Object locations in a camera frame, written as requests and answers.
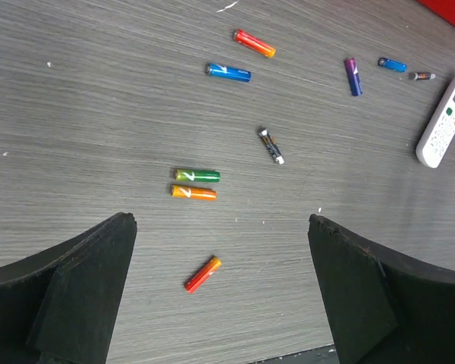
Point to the red orange battery far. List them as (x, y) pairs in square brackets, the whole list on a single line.
[(246, 39)]

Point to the black orange battery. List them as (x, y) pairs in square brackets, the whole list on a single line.
[(421, 76)]

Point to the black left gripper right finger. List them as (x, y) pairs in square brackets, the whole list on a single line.
[(382, 306)]

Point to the red orange battery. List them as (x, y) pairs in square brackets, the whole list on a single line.
[(246, 39), (203, 274)]

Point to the white remote control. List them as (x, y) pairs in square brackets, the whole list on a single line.
[(439, 131)]

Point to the green battery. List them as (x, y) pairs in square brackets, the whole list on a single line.
[(196, 175)]

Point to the small blue battery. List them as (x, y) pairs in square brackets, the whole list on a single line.
[(392, 65)]

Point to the blue battery long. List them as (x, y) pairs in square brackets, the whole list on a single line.
[(230, 73)]

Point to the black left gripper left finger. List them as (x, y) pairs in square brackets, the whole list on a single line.
[(60, 305)]

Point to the black white battery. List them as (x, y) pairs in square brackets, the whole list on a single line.
[(271, 146)]

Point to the purple blue battery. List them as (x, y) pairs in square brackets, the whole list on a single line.
[(353, 76)]

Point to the red orange battery near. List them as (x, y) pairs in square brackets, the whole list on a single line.
[(203, 274)]

